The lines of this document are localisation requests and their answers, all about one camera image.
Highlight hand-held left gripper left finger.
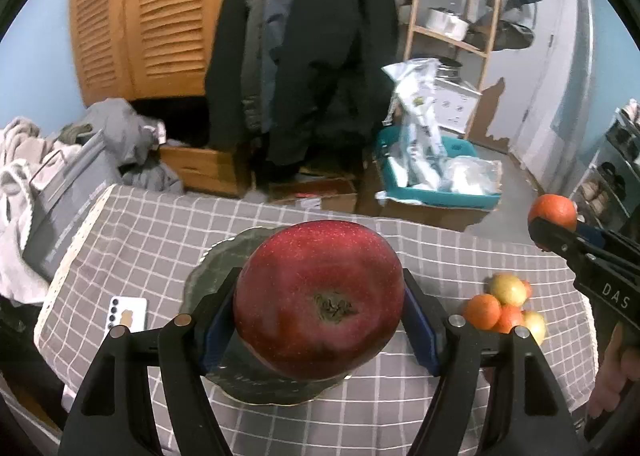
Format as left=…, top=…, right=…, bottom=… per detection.
left=57, top=266, right=246, bottom=456

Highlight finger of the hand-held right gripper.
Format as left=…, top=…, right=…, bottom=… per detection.
left=574, top=221, right=640, bottom=259
left=528, top=217, right=601, bottom=282

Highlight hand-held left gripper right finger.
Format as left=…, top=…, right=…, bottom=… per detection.
left=402, top=268, right=588, bottom=456

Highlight large orange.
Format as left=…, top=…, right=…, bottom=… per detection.
left=528, top=194, right=577, bottom=253

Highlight small mandarin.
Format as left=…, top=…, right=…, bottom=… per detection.
left=495, top=305, right=526, bottom=334
left=463, top=293, right=502, bottom=329

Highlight green leaf-shaped plate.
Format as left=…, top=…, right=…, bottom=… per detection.
left=182, top=226, right=351, bottom=407

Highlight yellow-green apple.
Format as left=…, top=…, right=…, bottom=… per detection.
left=489, top=273, right=530, bottom=308

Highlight large red apple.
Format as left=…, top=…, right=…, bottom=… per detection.
left=232, top=220, right=405, bottom=381

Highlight person's right hand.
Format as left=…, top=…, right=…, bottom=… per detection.
left=586, top=323, right=638, bottom=434

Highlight yellow-red apple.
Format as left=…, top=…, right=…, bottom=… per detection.
left=520, top=311, right=547, bottom=344

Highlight white smartphone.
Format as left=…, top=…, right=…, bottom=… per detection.
left=109, top=296, right=148, bottom=334

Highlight shoe rack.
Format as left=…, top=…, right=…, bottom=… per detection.
left=570, top=106, right=640, bottom=237

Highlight clear plastic bag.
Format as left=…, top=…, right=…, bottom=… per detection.
left=440, top=156, right=502, bottom=196

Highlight grey checked tablecloth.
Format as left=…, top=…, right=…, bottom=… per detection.
left=34, top=183, right=601, bottom=456

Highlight teal plastic basket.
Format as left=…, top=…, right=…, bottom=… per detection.
left=376, top=126, right=502, bottom=209

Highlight white patterned cabinet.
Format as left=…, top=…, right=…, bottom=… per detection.
left=435, top=78, right=482, bottom=139

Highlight small cardboard box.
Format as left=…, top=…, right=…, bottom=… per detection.
left=267, top=176, right=358, bottom=212

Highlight wooden drawer box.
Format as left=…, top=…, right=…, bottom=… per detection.
left=159, top=143, right=251, bottom=197

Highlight white printed plastic bag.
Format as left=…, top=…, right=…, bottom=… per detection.
left=382, top=58, right=448, bottom=187

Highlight steel pot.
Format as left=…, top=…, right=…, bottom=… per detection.
left=437, top=58, right=463, bottom=82

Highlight grey storage bag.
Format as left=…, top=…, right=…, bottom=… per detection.
left=22, top=128, right=123, bottom=282

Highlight dark hanging clothes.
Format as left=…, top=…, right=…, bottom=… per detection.
left=492, top=0, right=543, bottom=52

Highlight wooden shelf rack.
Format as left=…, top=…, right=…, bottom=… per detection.
left=402, top=0, right=506, bottom=142

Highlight grey crumpled clothes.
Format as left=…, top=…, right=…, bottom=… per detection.
left=82, top=98, right=186, bottom=194

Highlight white cooking pot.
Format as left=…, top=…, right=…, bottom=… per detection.
left=426, top=7, right=471, bottom=40

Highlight olive green cloth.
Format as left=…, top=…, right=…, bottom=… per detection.
left=60, top=123, right=96, bottom=142

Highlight beige towel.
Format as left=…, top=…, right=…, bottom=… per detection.
left=0, top=117, right=83, bottom=304

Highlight grey hanging jacket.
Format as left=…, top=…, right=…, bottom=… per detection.
left=242, top=0, right=301, bottom=137

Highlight black hanging coat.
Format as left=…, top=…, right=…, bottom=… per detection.
left=205, top=0, right=401, bottom=167

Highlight wooden louvered wardrobe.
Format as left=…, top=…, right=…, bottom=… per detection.
left=69, top=0, right=243, bottom=107

